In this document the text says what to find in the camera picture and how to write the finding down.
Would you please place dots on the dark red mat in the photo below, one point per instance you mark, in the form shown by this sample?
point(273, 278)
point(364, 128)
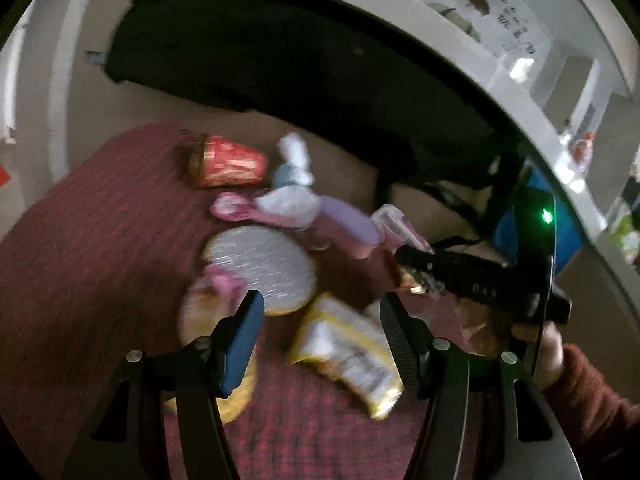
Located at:
point(100, 270)

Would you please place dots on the pink striped packet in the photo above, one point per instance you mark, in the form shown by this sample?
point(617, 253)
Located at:
point(395, 225)

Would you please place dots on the person's right hand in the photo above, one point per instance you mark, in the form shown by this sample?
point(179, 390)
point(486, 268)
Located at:
point(547, 355)

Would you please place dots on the black bag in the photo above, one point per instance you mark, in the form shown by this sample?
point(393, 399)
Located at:
point(275, 50)

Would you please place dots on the red snack packet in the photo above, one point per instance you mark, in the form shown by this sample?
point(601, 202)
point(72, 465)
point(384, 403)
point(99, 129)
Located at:
point(227, 160)

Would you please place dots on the pink ribbon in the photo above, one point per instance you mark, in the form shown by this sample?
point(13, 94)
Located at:
point(222, 280)

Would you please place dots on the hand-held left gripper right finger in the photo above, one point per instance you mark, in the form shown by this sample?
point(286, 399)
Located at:
point(400, 350)

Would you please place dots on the pink toothbrush blister pack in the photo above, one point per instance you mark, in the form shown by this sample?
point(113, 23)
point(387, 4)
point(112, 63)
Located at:
point(345, 232)

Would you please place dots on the gold foil wrapper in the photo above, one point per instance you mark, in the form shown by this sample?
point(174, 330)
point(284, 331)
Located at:
point(415, 284)

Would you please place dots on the white and blue plush toy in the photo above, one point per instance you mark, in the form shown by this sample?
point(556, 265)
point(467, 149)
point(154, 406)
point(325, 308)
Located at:
point(292, 195)

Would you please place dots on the silver round cake board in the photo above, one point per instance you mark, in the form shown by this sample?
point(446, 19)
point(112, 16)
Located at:
point(265, 265)

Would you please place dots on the white counter ledge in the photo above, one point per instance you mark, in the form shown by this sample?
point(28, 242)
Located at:
point(450, 45)

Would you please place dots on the yellow white snack bag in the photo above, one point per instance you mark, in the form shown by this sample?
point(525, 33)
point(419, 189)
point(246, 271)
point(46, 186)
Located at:
point(345, 355)

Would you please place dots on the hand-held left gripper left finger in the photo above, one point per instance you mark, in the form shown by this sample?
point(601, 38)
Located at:
point(239, 352)

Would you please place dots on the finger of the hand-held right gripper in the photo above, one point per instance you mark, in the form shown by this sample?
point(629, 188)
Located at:
point(450, 272)

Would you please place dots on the blue cloth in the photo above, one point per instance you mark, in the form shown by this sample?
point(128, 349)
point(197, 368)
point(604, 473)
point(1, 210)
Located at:
point(570, 245)

